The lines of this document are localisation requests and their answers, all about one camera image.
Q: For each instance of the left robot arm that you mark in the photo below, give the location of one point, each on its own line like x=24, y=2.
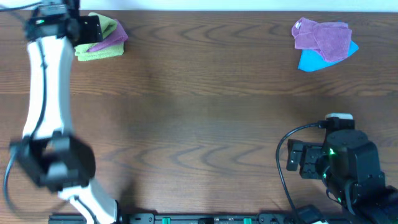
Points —
x=49, y=152

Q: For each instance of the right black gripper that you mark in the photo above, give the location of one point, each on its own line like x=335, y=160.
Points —
x=311, y=152

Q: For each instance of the light green microfiber cloth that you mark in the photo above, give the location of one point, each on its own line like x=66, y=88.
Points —
x=108, y=27

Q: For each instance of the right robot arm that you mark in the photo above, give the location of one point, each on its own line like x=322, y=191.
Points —
x=348, y=164

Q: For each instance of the crumpled purple cloth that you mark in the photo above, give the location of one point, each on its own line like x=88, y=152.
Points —
x=331, y=40

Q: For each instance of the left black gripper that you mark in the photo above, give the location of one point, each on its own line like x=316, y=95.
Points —
x=92, y=28

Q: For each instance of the folded green cloth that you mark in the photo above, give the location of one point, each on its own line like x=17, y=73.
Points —
x=112, y=51

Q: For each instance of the folded purple cloth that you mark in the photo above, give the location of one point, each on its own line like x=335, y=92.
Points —
x=117, y=36

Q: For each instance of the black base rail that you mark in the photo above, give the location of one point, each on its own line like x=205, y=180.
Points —
x=309, y=215

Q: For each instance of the blue cloth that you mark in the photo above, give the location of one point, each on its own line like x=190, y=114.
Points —
x=311, y=61

